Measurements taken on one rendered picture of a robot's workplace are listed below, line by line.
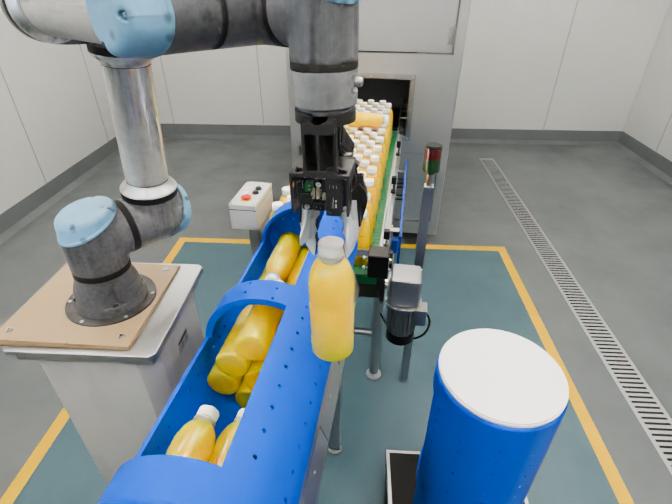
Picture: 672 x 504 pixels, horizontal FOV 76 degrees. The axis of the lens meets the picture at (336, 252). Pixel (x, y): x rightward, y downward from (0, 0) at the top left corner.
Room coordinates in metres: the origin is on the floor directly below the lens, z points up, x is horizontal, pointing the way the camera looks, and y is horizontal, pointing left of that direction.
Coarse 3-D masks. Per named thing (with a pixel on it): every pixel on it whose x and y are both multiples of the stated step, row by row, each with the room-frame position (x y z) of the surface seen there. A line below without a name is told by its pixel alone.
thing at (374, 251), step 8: (376, 248) 1.22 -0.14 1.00; (384, 248) 1.22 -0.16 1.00; (368, 256) 1.17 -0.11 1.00; (376, 256) 1.17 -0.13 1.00; (384, 256) 1.17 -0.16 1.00; (392, 256) 1.19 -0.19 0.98; (368, 264) 1.17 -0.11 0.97; (376, 264) 1.17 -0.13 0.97; (384, 264) 1.16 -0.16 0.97; (368, 272) 1.17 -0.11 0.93; (376, 272) 1.17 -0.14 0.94; (384, 272) 1.16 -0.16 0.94
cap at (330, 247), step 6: (324, 240) 0.53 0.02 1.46; (330, 240) 0.53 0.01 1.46; (336, 240) 0.53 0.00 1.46; (342, 240) 0.53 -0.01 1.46; (318, 246) 0.52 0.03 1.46; (324, 246) 0.51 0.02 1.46; (330, 246) 0.51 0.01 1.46; (336, 246) 0.51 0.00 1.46; (342, 246) 0.51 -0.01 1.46; (324, 252) 0.51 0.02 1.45; (330, 252) 0.50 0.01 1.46; (336, 252) 0.51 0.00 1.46; (342, 252) 0.51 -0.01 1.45; (324, 258) 0.51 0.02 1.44; (330, 258) 0.50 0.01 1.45; (336, 258) 0.51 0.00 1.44
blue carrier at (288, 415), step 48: (240, 288) 0.72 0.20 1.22; (288, 288) 0.71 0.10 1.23; (288, 336) 0.59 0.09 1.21; (192, 384) 0.59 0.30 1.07; (288, 384) 0.49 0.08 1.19; (240, 432) 0.38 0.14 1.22; (288, 432) 0.41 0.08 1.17; (144, 480) 0.31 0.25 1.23; (192, 480) 0.30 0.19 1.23; (240, 480) 0.32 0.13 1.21; (288, 480) 0.35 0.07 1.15
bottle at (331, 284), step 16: (320, 256) 0.52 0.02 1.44; (320, 272) 0.50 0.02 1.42; (336, 272) 0.50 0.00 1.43; (352, 272) 0.52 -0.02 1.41; (320, 288) 0.49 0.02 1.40; (336, 288) 0.49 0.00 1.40; (352, 288) 0.50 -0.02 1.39; (320, 304) 0.49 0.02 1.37; (336, 304) 0.49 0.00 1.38; (352, 304) 0.51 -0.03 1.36; (320, 320) 0.49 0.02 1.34; (336, 320) 0.49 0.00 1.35; (352, 320) 0.50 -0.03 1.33; (320, 336) 0.49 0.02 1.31; (336, 336) 0.48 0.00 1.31; (352, 336) 0.51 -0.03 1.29; (320, 352) 0.49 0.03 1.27; (336, 352) 0.48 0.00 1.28
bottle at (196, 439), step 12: (192, 420) 0.46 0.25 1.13; (204, 420) 0.47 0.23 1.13; (180, 432) 0.44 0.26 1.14; (192, 432) 0.43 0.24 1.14; (204, 432) 0.44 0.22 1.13; (180, 444) 0.41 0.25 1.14; (192, 444) 0.41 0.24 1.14; (204, 444) 0.42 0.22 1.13; (192, 456) 0.40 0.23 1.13; (204, 456) 0.40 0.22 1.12
